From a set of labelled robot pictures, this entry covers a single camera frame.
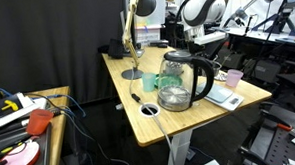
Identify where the black fabric pouch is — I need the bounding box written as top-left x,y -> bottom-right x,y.
106,38 -> 125,60

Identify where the blue cable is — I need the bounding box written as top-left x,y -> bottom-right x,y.
29,91 -> 88,119

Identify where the black computer mouse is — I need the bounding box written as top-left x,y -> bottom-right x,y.
156,41 -> 170,49

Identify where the green round plate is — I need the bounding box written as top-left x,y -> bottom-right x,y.
153,73 -> 184,91

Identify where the yellow handled tool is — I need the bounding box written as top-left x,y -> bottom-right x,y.
0,99 -> 21,113

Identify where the black fabric curtain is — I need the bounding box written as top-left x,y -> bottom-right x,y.
0,0 -> 129,107

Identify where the orange plastic cup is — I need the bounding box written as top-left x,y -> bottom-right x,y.
25,108 -> 55,137

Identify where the pink plastic cup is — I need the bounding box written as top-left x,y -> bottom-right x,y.
225,68 -> 245,89

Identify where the white lamp cable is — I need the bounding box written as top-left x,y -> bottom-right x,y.
125,66 -> 183,165

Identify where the white printed cardboard box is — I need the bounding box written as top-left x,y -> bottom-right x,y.
135,26 -> 163,47

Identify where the wooden side table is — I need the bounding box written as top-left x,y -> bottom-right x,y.
22,83 -> 71,165

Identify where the white desk grommet ring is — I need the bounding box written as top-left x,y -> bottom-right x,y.
138,101 -> 162,118

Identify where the white kitchen scale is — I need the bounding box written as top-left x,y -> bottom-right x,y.
194,82 -> 247,113

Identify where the white desk leg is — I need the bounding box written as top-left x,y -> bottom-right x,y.
166,127 -> 224,165

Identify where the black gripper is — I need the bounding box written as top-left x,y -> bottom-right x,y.
194,43 -> 211,61

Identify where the yellow desk lamp grey shade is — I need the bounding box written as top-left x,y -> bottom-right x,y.
120,0 -> 157,82

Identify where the glass electric kettle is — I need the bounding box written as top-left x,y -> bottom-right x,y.
155,49 -> 217,114

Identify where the black perforated board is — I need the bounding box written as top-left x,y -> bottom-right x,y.
247,103 -> 295,165

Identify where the black office chair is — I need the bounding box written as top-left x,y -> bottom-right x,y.
275,59 -> 295,107

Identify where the teal plastic cup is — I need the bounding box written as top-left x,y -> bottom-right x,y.
140,71 -> 157,93

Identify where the pink red round case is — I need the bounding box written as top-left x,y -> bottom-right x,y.
0,137 -> 42,165

